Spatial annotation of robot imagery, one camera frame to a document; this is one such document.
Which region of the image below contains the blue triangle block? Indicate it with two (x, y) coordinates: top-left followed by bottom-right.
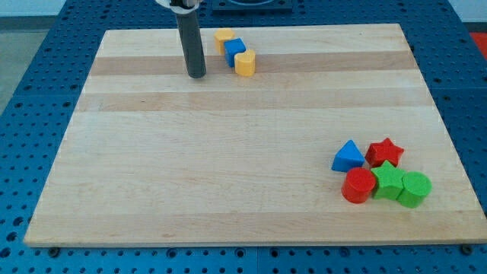
(331, 140), (365, 173)

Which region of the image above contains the yellow hexagon block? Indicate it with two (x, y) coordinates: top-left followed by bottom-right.
(213, 28), (235, 55)

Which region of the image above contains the yellow heart block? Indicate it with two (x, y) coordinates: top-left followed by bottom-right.
(234, 49), (256, 77)

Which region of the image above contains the blue cube block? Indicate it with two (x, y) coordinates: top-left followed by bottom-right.
(224, 38), (247, 68)

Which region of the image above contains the red cylinder block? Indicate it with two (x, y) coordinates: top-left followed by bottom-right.
(341, 167), (376, 204)

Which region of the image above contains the green cylinder block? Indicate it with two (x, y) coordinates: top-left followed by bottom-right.
(396, 171), (432, 209)

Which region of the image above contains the green star block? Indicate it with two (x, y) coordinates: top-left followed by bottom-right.
(371, 161), (406, 200)

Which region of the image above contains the red star block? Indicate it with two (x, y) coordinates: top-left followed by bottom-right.
(364, 138), (404, 167)

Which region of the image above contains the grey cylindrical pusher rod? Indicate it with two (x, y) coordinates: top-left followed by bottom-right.
(177, 11), (206, 78)

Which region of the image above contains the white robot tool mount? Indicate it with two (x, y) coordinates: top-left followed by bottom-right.
(155, 0), (202, 14)

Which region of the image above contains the wooden board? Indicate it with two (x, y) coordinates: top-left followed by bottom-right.
(24, 24), (486, 247)

